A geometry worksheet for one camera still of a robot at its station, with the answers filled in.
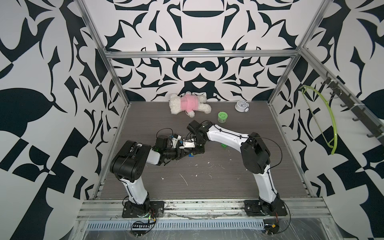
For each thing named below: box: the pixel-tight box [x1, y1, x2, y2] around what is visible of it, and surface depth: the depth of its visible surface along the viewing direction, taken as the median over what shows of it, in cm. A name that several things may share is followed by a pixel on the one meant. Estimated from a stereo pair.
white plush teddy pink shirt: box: [169, 91, 212, 118], surface depth 110 cm
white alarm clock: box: [234, 100, 250, 113], surface depth 117 cm
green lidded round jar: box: [217, 111, 228, 123], surface depth 108 cm
